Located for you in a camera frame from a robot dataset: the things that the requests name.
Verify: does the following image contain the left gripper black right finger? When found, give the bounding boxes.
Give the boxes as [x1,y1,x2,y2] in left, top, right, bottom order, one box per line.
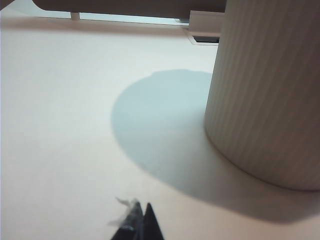
[142,202,165,240]

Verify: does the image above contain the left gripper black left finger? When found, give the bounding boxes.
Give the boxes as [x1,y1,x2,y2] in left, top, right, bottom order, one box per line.
[107,197,145,240]

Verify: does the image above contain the white ribbed plastic trash can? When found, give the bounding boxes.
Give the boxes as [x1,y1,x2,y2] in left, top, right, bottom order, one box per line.
[204,0,320,193]

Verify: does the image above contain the grey rounded desk partition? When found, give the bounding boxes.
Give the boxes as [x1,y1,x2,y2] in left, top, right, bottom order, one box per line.
[32,0,227,20]

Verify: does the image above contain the rectangular desk cable grommet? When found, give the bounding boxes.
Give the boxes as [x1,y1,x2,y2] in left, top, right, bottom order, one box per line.
[191,35,221,46]

